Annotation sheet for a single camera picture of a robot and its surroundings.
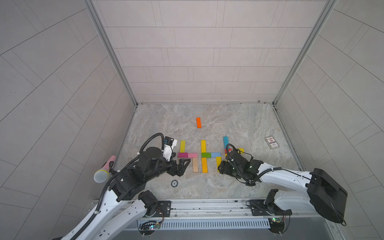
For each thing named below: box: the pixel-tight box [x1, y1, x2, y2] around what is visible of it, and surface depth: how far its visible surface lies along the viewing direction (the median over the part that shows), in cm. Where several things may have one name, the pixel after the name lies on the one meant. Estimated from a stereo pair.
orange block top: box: [196, 117, 202, 129], surface depth 107 cm
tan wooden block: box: [192, 157, 199, 173], surface depth 86 cm
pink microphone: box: [93, 155, 116, 184], surface depth 60 cm
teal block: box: [223, 136, 230, 149], surface depth 98 cm
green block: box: [201, 152, 212, 158], surface depth 91 cm
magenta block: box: [178, 152, 189, 158], surface depth 90 cm
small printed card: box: [264, 135, 280, 150], surface depth 95 cm
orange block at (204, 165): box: [201, 157, 208, 173], surface depth 87 cm
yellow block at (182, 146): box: [180, 140, 186, 153], surface depth 93 cm
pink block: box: [188, 153, 198, 158], surface depth 91 cm
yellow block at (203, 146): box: [200, 140, 207, 153], surface depth 94 cm
